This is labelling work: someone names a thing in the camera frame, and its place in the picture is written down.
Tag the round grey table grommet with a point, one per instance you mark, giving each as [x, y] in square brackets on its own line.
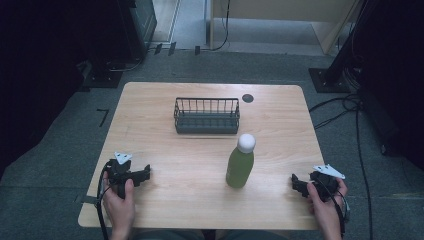
[247, 98]

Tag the black metal stand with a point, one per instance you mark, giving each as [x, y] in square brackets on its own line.
[336, 66]

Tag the person's left hand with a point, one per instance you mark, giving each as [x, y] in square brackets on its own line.
[120, 210]

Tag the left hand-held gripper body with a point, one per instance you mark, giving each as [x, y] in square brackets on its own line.
[118, 171]

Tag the green bottle with white cap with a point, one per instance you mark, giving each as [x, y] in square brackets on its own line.
[240, 163]

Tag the beige wooden partition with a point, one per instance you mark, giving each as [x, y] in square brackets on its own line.
[286, 10]

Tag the black equipment cabinet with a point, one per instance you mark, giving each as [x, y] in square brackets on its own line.
[133, 33]

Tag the grey tape strip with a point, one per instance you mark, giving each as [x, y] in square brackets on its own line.
[87, 199]

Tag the person's right hand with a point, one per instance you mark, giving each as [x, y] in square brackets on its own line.
[323, 210]

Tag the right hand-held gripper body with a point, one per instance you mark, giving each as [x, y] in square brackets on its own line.
[325, 180]

